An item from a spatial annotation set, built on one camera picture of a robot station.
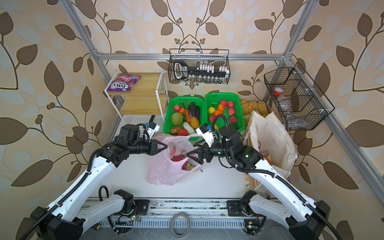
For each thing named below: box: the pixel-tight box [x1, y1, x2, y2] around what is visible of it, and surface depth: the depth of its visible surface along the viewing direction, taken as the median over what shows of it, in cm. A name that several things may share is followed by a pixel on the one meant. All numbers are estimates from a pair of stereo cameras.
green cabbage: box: [170, 112, 184, 126], surface depth 104 cm
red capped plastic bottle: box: [273, 87, 286, 101], surface depth 84 cm
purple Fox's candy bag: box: [107, 73, 142, 92], surface depth 86 cm
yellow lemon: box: [208, 106, 216, 114], surface depth 114 cm
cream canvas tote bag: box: [244, 111, 298, 177], surface depth 75 cm
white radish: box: [183, 121, 196, 135], surface depth 104 cm
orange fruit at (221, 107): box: [218, 104, 225, 112], surface depth 115 cm
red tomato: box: [177, 128, 189, 136], surface depth 98 cm
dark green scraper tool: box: [148, 115, 157, 126], surface depth 112 cm
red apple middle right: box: [228, 107, 236, 116], surface depth 113 cm
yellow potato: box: [190, 116, 200, 129], surface depth 104 cm
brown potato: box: [169, 126, 181, 136], surface depth 101 cm
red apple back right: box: [227, 101, 234, 108], surface depth 118 cm
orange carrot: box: [179, 107, 191, 123], surface depth 114 cm
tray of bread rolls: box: [240, 99, 269, 127], surface depth 117 cm
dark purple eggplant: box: [188, 102, 200, 121], surface depth 111 cm
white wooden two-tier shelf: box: [104, 70, 169, 125], surface depth 87 cm
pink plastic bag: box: [147, 133, 206, 186], surface depth 73 cm
